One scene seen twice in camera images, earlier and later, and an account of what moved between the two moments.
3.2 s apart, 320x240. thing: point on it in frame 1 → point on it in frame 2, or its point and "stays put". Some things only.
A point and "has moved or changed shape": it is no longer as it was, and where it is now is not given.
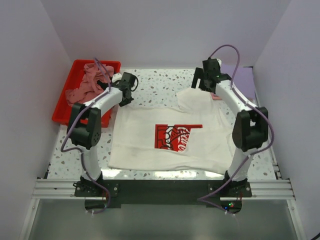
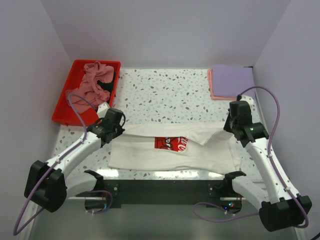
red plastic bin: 73,81 stays put
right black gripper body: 205,78 → 229,124
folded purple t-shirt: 243,76 stays put
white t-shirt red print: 196,137 has moved or changed shape
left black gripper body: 126,101 → 118,131
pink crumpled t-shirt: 89,88 stays put
